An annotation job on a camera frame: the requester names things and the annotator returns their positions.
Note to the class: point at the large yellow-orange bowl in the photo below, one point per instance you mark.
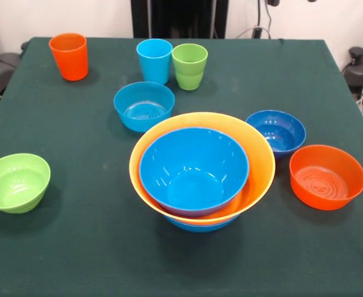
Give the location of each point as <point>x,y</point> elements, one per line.
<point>259,154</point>

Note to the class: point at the orange-red ribbed bowl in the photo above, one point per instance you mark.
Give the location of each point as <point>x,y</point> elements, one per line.
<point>327,178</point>

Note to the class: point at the medium blue ribbed bowl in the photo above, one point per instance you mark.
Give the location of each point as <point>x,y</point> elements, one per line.
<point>143,105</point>

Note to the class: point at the green bowl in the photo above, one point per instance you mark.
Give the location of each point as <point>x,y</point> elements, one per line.
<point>15,185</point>

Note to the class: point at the dark green table cloth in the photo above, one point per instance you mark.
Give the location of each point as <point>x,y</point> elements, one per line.
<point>76,247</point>

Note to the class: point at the green cup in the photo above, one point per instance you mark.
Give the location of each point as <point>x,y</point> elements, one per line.
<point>189,71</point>

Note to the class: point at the orange-red cup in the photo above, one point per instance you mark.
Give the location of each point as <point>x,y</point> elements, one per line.
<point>70,58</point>

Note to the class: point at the light blue cup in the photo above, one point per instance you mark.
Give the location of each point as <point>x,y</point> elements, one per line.
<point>154,68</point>

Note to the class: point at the dark blue bowl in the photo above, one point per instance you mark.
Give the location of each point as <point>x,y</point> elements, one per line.
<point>277,133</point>

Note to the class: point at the large light blue bowl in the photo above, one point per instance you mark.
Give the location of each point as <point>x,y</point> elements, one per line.
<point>200,228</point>
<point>194,173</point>

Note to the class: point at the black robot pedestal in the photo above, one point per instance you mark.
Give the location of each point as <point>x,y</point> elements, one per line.
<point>175,18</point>

